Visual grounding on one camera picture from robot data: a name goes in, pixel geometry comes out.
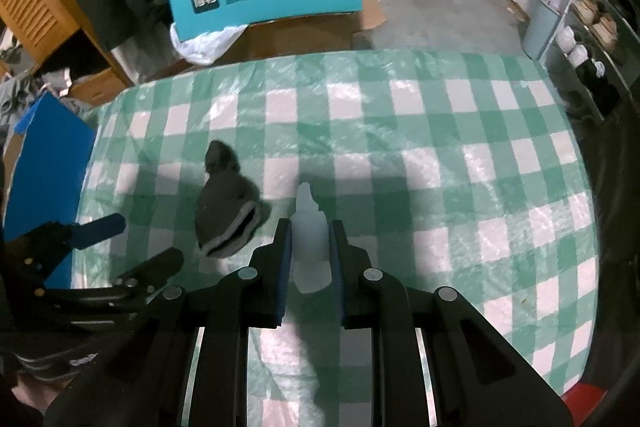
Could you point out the person's left hand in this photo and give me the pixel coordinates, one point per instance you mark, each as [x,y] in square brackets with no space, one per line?
[36,393]

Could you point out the white plastic bag bundle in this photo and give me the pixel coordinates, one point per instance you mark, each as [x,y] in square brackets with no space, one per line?
[310,243]

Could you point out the black knit sock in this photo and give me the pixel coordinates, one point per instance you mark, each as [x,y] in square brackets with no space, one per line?
[229,209]

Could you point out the gray clothes pile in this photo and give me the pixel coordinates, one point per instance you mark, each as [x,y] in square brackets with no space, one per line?
[20,91]

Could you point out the wooden louvered cabinet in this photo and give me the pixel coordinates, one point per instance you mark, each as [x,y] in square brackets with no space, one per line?
[58,35]

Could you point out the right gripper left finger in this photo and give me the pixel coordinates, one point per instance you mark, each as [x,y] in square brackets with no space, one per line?
[252,297]

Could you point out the shoe rack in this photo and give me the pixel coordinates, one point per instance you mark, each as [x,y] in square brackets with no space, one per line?
[590,49]

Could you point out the brown cardboard box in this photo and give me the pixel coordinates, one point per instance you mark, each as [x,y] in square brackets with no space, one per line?
[296,36]

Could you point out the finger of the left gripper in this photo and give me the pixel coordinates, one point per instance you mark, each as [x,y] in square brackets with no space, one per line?
[152,274]
[96,231]

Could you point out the green checkered tablecloth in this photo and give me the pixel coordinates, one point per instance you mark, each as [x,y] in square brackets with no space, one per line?
[447,168]

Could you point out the red book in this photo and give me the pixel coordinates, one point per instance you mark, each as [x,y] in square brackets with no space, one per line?
[582,399]

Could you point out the blue cardboard box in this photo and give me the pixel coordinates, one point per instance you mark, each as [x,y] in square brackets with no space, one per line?
[47,179]

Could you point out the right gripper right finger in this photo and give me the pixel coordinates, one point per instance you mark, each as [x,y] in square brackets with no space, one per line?
[374,300]

